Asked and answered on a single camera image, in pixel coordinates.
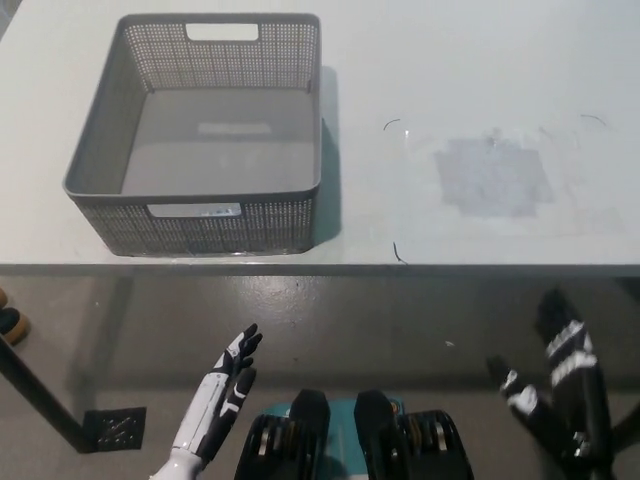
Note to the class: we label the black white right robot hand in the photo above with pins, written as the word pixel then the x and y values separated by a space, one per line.
pixel 575 380

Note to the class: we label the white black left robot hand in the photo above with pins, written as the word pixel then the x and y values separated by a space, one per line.
pixel 215 400

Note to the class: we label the dark metal table leg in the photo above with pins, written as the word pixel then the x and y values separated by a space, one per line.
pixel 47 397
pixel 627 425

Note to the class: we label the grey perforated plastic basket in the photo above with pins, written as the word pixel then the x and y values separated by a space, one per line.
pixel 200 232

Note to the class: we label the black tan shoe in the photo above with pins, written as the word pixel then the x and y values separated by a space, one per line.
pixel 15 326

